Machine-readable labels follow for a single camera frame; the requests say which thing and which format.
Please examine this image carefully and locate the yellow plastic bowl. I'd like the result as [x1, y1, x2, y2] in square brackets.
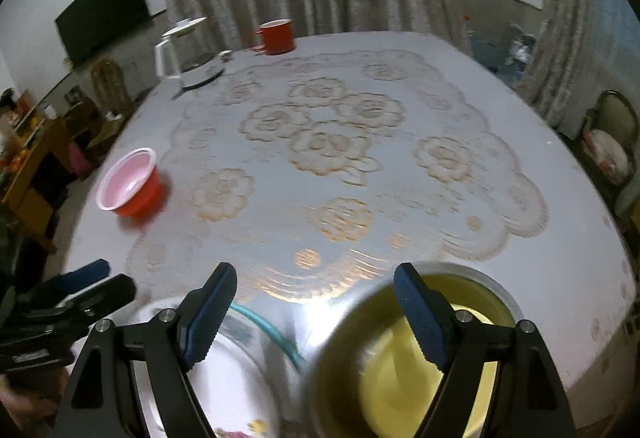
[357, 272, 504, 438]

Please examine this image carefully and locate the red pink plastic bowl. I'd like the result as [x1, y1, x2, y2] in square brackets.
[96, 148, 162, 218]

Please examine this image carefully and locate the large steel bowl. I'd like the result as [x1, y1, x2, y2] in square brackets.
[302, 262, 523, 437]

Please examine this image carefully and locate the white floral plate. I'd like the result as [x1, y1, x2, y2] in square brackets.
[127, 297, 306, 438]

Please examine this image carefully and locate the wooden shelf cabinet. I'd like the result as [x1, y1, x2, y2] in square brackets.
[0, 87, 101, 249]

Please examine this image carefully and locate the white gold floral tablecloth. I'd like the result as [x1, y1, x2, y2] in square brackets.
[62, 33, 636, 430]

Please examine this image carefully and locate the wooden armchair with cushion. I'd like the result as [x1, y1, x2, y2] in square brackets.
[570, 90, 639, 210]

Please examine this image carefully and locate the white electric kettle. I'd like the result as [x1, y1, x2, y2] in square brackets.
[154, 16, 224, 90]

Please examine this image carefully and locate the red ceramic mug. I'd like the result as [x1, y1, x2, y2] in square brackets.
[253, 19, 295, 56]

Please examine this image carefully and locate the black wall television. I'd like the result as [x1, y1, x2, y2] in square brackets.
[55, 0, 152, 68]

